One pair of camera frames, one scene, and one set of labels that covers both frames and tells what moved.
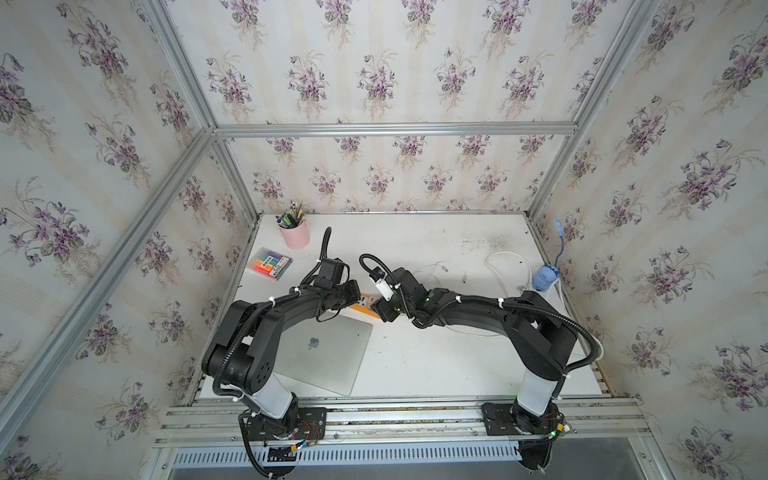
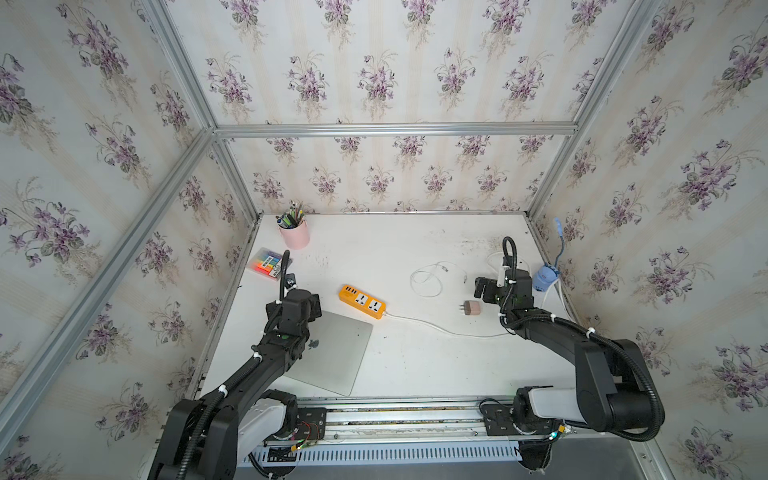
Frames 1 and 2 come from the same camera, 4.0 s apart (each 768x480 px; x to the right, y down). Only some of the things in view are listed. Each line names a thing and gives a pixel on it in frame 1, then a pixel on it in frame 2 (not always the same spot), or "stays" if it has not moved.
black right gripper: x=380 y=307 -> x=489 y=293
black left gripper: x=354 y=294 -> x=272 y=312
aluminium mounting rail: x=194 y=423 stays
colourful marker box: x=270 y=263 stays
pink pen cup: x=297 y=237 stays
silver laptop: x=324 y=353 stays
